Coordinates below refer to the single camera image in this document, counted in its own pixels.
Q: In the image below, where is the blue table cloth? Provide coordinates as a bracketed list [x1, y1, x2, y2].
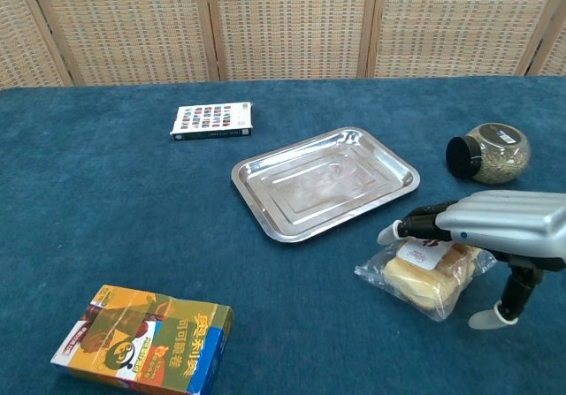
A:
[0, 74, 566, 395]

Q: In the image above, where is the round glass jar black lid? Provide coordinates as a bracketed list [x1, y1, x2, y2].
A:
[445, 122, 532, 186]

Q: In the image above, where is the white box with colourful squares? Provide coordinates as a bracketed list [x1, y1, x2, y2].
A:
[169, 101, 254, 142]

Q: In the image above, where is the bread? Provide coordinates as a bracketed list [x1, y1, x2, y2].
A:
[353, 235, 498, 323]

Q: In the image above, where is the stainless steel rectangular tray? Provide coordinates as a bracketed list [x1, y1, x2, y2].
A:
[230, 125, 421, 245]

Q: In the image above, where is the woven folding screen wooden frame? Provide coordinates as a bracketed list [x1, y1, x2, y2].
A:
[0, 0, 566, 88]

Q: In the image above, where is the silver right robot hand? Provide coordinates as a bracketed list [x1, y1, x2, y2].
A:
[377, 189, 566, 331]

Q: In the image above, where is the yellow snack box with cartoon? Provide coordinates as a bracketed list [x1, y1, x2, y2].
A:
[50, 284, 234, 395]

